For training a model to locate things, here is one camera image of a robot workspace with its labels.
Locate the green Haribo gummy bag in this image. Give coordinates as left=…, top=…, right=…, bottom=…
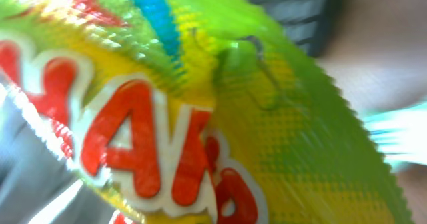
left=1, top=0, right=412, bottom=223

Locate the teal tissue packet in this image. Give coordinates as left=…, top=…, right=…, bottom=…
left=362, top=101, right=426, bottom=173

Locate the grey plastic shopping basket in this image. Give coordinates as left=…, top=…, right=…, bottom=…
left=248, top=0, right=342, bottom=57

